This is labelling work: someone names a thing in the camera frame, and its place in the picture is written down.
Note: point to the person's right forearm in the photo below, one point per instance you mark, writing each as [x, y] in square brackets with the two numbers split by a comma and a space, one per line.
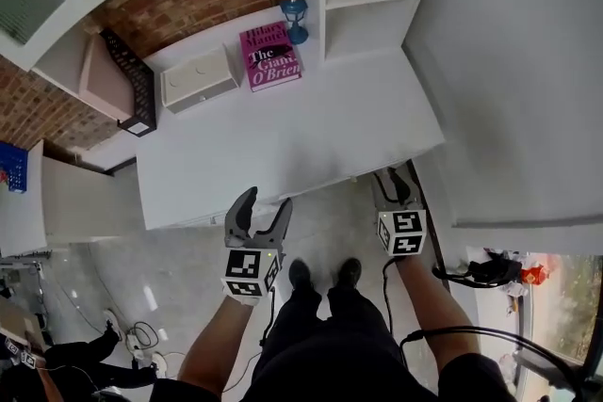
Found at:
[433, 310]

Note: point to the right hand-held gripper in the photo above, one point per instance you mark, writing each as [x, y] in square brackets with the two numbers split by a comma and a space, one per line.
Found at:
[402, 230]

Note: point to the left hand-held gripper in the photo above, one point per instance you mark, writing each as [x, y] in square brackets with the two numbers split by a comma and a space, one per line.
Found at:
[245, 270]

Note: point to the white box speaker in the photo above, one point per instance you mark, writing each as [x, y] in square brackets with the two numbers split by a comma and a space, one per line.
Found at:
[198, 77]

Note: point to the pink book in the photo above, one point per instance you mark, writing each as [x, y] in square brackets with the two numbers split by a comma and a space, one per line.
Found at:
[268, 56]

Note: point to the person's left forearm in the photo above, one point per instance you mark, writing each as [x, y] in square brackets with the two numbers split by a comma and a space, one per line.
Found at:
[216, 343]

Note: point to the person's black shoe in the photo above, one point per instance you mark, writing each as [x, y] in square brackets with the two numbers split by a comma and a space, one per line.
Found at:
[300, 275]
[349, 272]

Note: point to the white power strip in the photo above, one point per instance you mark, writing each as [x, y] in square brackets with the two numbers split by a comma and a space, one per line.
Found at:
[134, 341]

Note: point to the black mesh file holder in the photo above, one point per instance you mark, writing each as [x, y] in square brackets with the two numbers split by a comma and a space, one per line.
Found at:
[139, 89]

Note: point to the white low cabinet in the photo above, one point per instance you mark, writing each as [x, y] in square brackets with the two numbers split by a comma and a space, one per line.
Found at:
[80, 207]

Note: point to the white desk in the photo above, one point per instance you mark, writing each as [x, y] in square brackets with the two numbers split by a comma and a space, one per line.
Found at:
[282, 132]

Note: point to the red packet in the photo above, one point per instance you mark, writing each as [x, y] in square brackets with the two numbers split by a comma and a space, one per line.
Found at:
[534, 274]

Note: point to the white window ledge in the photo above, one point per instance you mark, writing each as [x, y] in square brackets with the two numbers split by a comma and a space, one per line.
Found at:
[490, 310]

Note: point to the person's right black shoe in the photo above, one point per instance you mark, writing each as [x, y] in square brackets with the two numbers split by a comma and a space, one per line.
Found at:
[349, 272]

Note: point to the person's black trousers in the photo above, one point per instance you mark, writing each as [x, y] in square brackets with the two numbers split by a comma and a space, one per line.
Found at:
[330, 343]

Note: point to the black-framed window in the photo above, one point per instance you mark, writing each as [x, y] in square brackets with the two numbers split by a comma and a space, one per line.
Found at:
[575, 310]

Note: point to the blue plastic crate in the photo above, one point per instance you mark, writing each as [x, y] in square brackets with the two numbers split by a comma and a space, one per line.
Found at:
[13, 167]

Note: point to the person's left black shoe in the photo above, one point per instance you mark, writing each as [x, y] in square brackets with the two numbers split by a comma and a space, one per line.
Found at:
[300, 275]

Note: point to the pink folder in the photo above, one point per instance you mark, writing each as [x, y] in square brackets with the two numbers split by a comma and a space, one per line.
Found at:
[106, 80]

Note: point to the black bag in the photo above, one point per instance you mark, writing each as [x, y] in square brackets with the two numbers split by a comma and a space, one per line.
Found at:
[490, 270]

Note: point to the small blue lantern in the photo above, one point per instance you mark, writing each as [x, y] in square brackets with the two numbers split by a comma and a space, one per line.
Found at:
[296, 21]

